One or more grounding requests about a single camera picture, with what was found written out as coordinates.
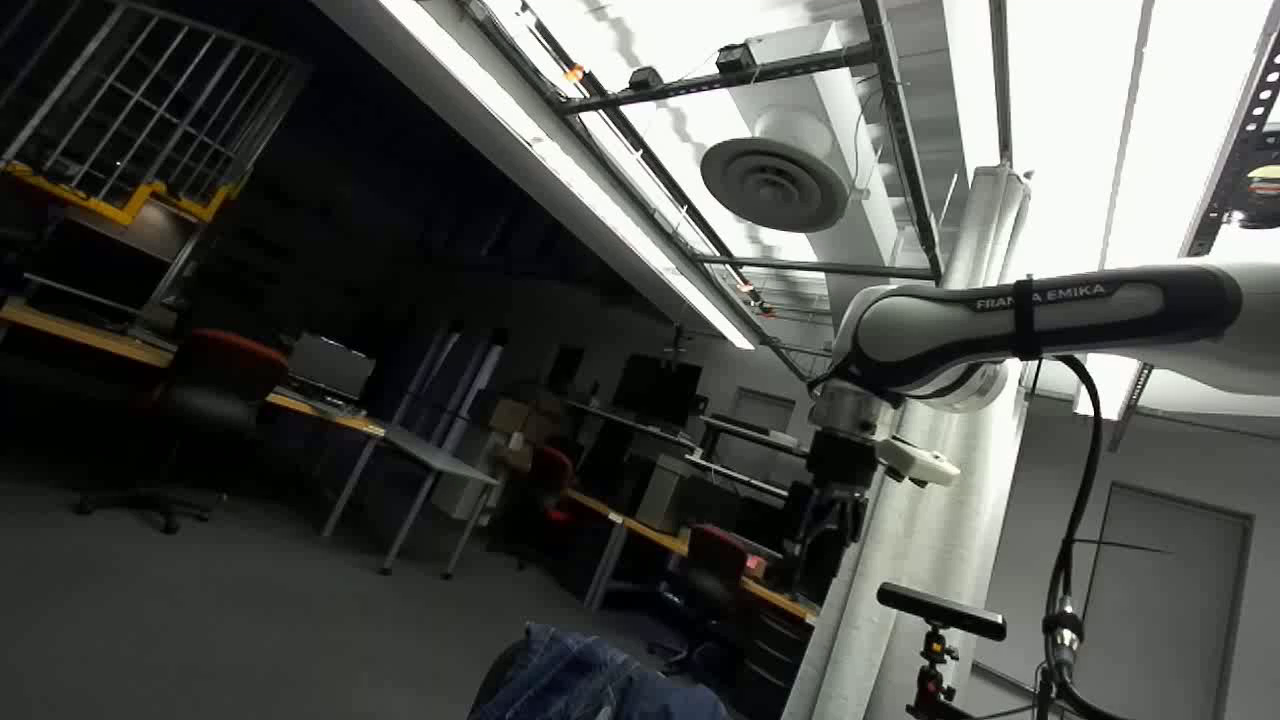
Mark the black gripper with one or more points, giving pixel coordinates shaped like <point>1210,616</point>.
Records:
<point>842,470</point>

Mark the blue denim jacket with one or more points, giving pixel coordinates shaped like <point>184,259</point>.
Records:
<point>586,681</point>

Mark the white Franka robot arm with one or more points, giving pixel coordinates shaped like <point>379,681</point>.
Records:
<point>1134,312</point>

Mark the red office chair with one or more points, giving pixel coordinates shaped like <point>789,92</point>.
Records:
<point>721,551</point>
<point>555,474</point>

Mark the black office chair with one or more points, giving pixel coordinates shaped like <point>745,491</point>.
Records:
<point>233,360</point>

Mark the white pillar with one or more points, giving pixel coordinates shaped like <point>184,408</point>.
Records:
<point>922,561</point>

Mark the long wooden desk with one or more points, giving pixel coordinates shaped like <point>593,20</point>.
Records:
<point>81,333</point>
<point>652,533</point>

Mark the black computer monitor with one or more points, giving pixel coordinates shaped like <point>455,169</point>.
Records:
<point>657,388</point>

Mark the round ceiling vent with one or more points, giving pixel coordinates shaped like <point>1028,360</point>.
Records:
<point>772,187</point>

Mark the grey door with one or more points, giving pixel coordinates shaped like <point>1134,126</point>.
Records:
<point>1163,613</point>

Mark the grey metal table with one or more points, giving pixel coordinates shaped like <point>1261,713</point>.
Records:
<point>441,463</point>

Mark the ceiling light strip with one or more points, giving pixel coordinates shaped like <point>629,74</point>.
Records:
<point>575,166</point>

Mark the grey desktop monitor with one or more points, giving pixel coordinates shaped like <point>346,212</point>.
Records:
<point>328,370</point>

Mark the black bar camera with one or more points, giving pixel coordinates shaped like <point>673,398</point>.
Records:
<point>942,609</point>

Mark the black camera stand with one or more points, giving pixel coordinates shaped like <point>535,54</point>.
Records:
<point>933,673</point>

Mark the black ceiling rail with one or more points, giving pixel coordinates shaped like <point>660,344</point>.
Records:
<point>745,78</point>

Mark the black ceiling bracket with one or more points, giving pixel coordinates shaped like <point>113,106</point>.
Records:
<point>1244,134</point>

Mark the white metal grid frame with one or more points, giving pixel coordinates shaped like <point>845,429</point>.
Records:
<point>147,106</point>

